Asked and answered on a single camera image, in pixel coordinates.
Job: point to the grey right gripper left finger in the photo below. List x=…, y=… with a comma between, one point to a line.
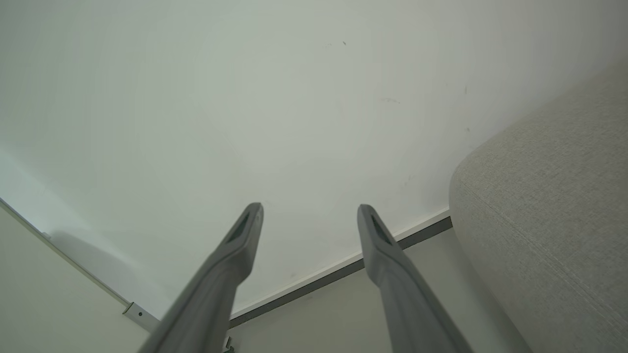
x=216, y=284

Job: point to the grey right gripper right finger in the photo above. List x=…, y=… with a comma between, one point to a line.
x=402, y=294

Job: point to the light grey fabric sofa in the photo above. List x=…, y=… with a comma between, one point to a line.
x=549, y=225

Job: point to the white flat panel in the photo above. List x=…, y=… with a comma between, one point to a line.
x=44, y=299

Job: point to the small metal bracket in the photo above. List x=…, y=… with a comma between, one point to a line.
x=141, y=316

